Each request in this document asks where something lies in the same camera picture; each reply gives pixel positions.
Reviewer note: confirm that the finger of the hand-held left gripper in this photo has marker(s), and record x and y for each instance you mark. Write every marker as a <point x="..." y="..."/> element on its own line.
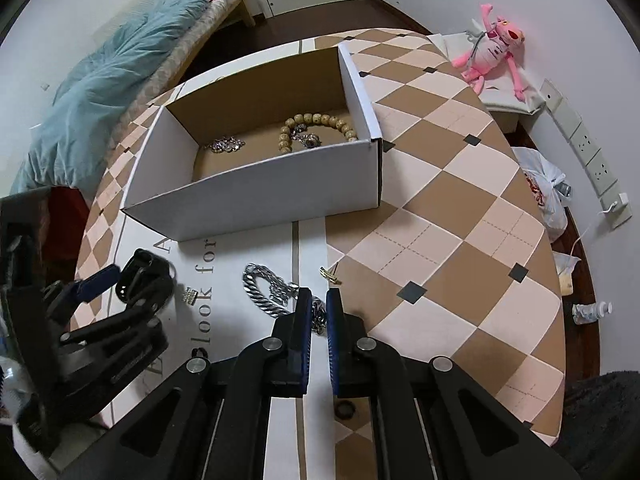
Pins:
<point x="145" y="280"/>
<point x="96" y="280"/>

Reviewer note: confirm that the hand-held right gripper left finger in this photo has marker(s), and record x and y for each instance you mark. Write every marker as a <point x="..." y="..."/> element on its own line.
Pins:
<point x="303" y="322"/>

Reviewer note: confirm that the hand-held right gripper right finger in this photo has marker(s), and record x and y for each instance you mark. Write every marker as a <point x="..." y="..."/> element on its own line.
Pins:
<point x="333" y="327"/>

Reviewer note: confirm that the white cardboard box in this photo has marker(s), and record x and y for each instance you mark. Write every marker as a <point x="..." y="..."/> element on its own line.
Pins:
<point x="250" y="195"/>

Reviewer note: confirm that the small gold clip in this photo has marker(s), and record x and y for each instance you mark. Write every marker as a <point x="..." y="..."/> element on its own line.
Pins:
<point x="330" y="275"/>

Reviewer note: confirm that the red cloth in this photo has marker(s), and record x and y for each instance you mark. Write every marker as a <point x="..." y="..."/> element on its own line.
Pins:
<point x="67" y="220"/>

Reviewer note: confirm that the checkered brown tablecloth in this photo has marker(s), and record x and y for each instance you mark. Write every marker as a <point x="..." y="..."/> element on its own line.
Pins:
<point x="450" y="200"/>

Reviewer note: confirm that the teal blanket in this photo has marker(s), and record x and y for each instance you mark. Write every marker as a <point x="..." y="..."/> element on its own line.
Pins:
<point x="115" y="60"/>

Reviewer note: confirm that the pale yellow packet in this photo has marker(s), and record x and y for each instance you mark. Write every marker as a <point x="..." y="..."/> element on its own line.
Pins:
<point x="567" y="275"/>

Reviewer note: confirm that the white plastic bag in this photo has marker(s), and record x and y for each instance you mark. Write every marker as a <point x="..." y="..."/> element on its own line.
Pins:
<point x="547" y="195"/>

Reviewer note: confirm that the clear plastic bottle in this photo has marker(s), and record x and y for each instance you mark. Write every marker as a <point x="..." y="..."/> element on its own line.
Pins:
<point x="590" y="312"/>

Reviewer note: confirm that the wooden bed with mattress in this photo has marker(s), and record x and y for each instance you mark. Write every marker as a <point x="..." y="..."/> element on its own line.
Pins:
<point x="215" y="20"/>

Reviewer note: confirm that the dark fluffy rug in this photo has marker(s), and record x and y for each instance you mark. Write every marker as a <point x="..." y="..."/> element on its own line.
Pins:
<point x="605" y="425"/>

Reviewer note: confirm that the white power strip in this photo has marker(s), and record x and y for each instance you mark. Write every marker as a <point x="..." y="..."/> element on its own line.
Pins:
<point x="585" y="145"/>

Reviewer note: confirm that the pink plush toy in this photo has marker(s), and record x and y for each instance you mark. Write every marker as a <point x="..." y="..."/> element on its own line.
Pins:
<point x="492" y="45"/>

